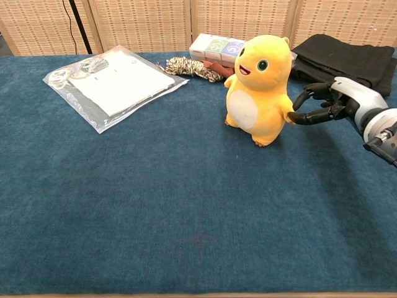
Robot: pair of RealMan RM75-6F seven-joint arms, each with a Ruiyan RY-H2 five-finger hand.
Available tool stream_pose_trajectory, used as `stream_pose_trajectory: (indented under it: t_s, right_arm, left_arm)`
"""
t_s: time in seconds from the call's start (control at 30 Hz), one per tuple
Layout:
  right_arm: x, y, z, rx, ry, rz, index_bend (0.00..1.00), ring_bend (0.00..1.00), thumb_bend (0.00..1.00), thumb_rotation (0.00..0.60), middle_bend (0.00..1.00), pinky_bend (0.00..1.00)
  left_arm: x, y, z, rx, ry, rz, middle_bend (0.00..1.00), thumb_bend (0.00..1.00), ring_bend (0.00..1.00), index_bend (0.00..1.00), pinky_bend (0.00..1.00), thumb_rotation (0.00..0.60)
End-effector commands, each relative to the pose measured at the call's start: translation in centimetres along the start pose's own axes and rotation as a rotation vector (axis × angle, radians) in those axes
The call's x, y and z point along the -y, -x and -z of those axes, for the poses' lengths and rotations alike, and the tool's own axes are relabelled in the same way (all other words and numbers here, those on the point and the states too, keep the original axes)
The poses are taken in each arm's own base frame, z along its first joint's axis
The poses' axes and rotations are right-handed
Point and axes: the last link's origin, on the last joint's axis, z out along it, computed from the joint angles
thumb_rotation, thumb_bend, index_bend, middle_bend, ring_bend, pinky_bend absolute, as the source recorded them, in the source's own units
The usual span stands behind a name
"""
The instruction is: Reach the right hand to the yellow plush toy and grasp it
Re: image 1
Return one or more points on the right robot hand black silver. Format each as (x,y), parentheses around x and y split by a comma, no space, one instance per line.
(356,96)

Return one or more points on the yellow plush dinosaur toy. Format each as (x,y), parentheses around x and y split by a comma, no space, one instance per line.
(257,93)

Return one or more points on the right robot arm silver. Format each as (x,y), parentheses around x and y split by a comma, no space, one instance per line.
(381,124)

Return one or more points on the black folded cloth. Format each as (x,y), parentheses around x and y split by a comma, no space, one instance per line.
(335,56)

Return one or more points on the brown cloth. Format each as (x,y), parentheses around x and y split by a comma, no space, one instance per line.
(221,70)

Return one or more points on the white box with cube packets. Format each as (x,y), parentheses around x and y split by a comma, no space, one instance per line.
(211,46)

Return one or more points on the blue table mat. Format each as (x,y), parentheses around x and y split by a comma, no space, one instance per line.
(155,186)

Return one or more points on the bamboo folding screen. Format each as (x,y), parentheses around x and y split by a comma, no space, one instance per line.
(139,25)

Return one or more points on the white folded paper sheet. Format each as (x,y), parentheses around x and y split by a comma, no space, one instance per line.
(124,83)

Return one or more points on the clear plastic zip bag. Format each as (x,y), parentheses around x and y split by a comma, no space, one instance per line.
(90,115)

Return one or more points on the black tripod stand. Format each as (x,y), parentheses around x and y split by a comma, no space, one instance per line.
(79,25)

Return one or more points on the white rings bundle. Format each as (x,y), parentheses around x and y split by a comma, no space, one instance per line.
(59,79)

